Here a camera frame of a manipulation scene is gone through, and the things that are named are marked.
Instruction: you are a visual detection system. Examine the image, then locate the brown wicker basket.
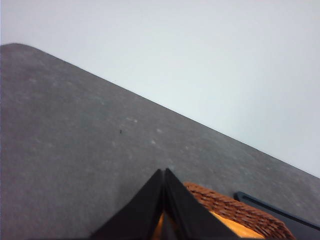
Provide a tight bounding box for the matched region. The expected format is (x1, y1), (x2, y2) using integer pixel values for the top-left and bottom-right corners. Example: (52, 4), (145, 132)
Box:
(184, 182), (296, 240)

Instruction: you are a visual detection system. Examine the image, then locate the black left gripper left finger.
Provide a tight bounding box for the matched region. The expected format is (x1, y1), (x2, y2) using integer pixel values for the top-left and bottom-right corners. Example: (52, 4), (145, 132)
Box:
(91, 168), (164, 240)

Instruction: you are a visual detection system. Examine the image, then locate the yellow corn cob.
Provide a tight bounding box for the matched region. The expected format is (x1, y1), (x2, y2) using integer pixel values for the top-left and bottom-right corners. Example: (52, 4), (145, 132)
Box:
(153, 211), (265, 240)

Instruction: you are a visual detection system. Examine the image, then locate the grey table mat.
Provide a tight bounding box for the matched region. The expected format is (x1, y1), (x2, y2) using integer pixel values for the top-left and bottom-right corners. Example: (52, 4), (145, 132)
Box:
(0, 43), (320, 240)

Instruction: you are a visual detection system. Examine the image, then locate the dark blue tray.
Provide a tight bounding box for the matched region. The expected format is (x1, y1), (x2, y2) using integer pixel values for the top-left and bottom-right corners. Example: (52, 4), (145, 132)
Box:
(233, 191), (320, 240)

